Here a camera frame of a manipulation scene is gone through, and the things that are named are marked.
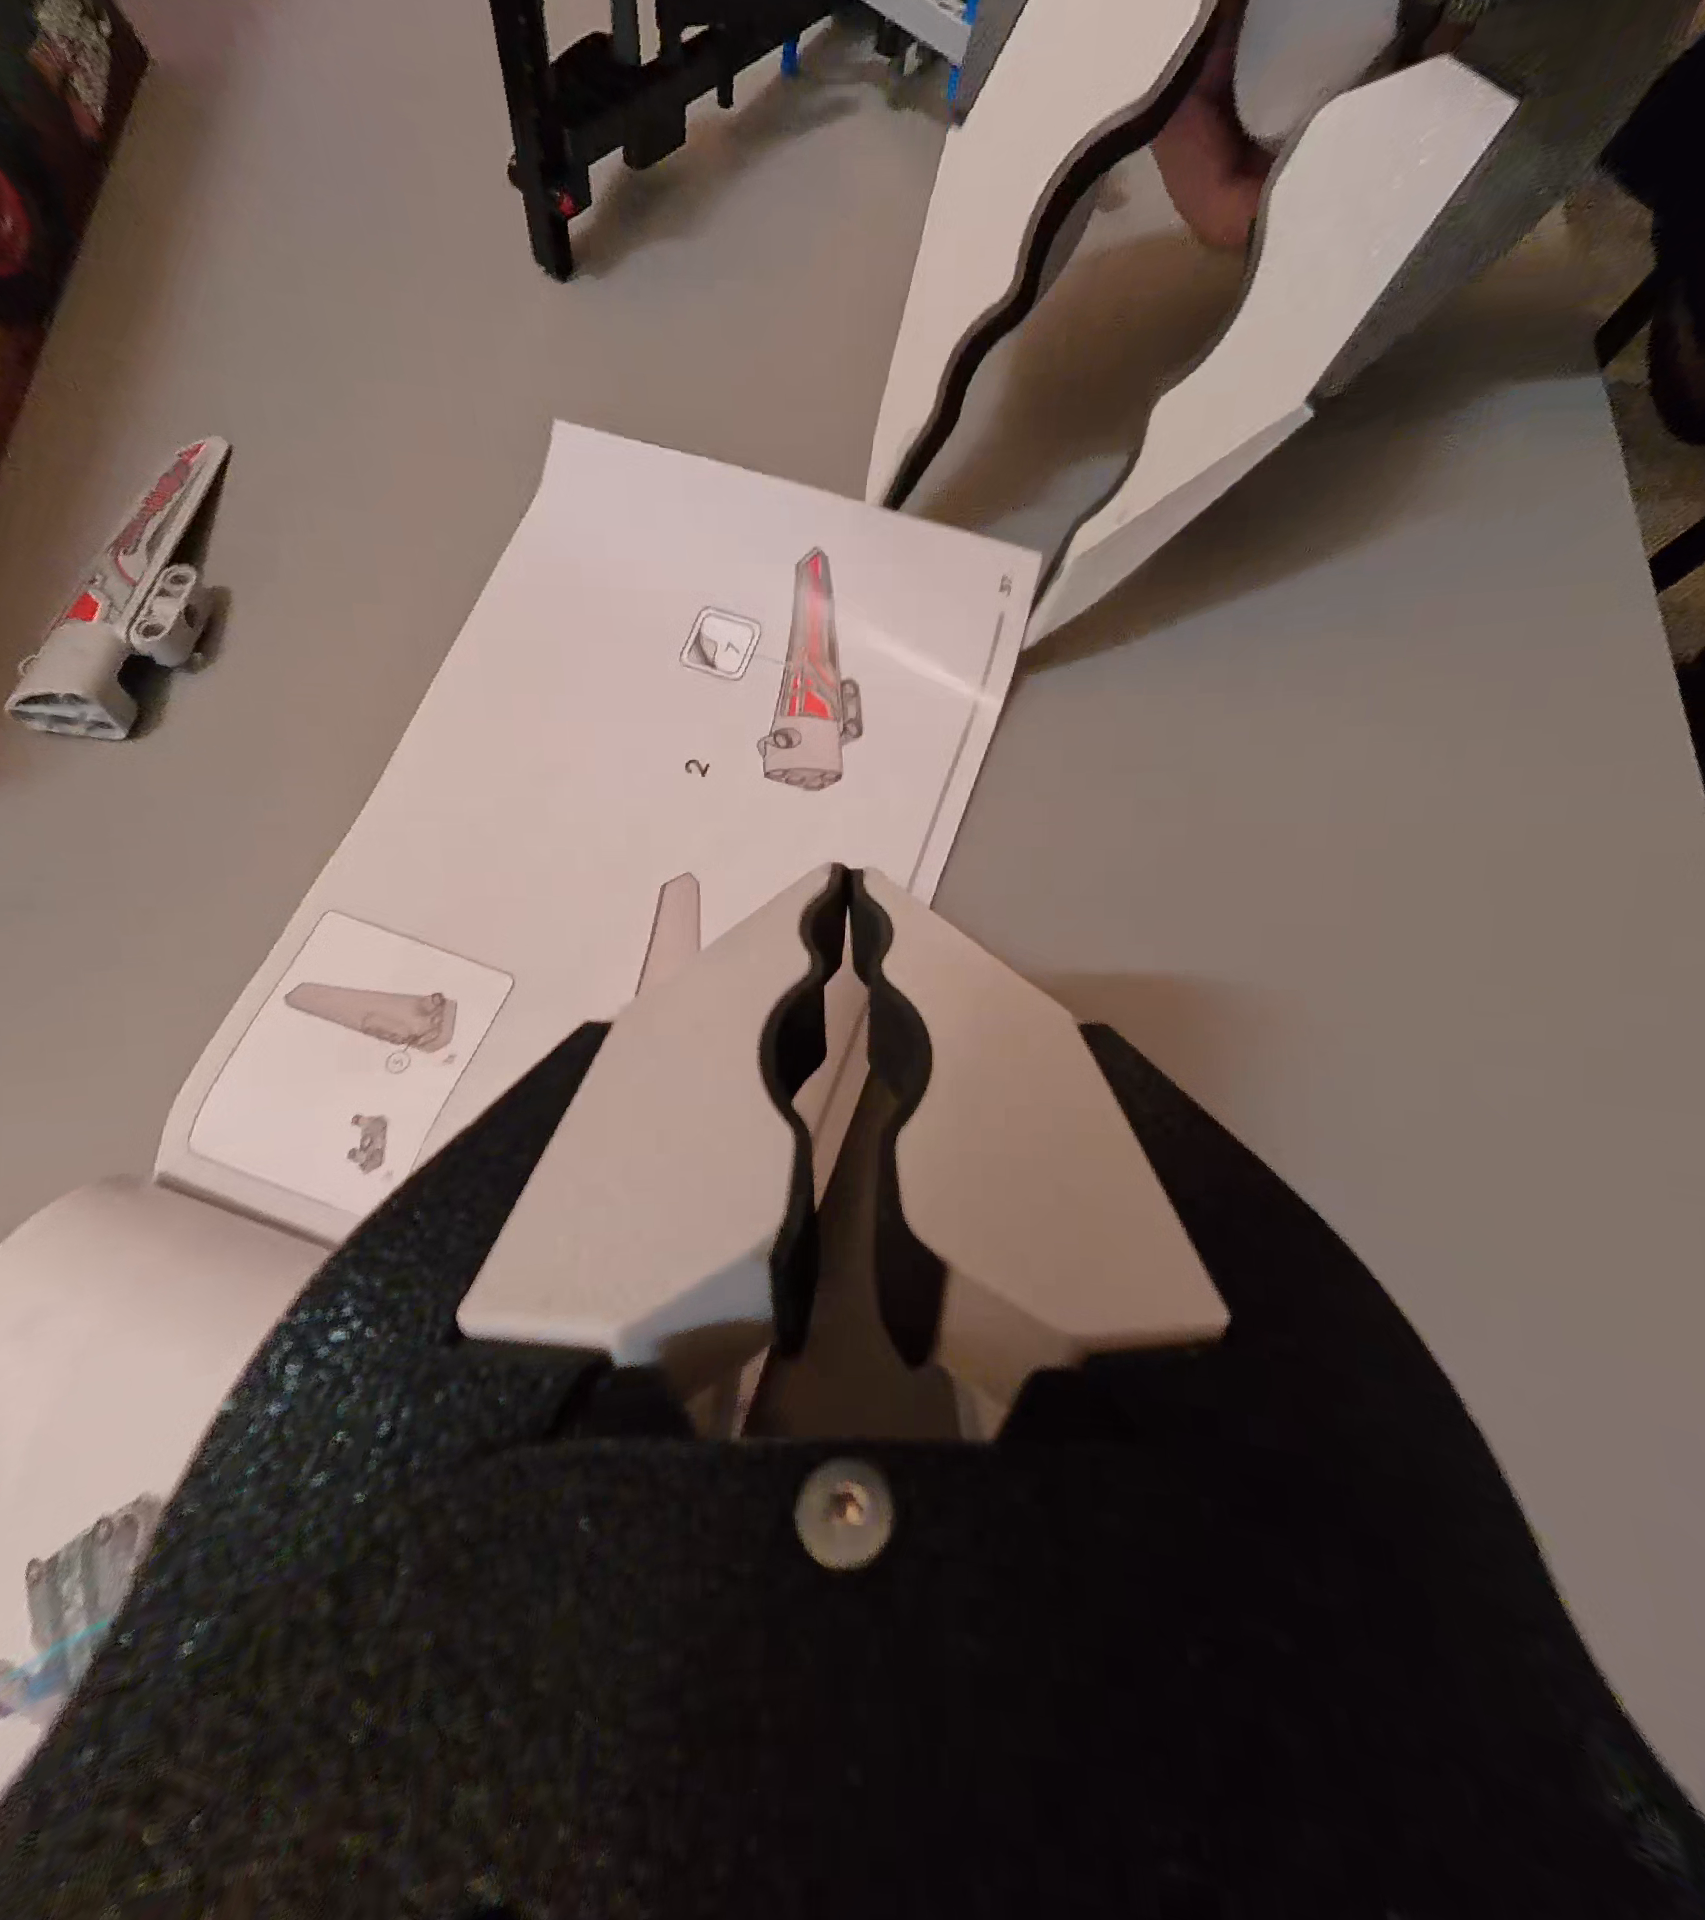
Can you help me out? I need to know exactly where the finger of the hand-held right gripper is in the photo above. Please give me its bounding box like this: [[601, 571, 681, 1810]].
[[1026, 11, 1705, 647], [864, 0, 1224, 512]]

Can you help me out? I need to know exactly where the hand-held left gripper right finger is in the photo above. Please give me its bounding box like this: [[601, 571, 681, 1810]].
[[848, 864, 1235, 1438]]

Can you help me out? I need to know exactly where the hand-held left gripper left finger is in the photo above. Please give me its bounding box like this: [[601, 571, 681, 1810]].
[[453, 864, 854, 1438]]

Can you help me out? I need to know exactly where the white instruction booklet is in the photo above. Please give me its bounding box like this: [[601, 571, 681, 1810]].
[[0, 420, 1041, 1804]]

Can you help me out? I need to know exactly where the black toy vehicle chassis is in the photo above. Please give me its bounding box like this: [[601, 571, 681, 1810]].
[[484, 0, 1030, 285]]

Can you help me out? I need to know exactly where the grey red toy panel piece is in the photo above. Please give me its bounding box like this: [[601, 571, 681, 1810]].
[[5, 436, 236, 746]]

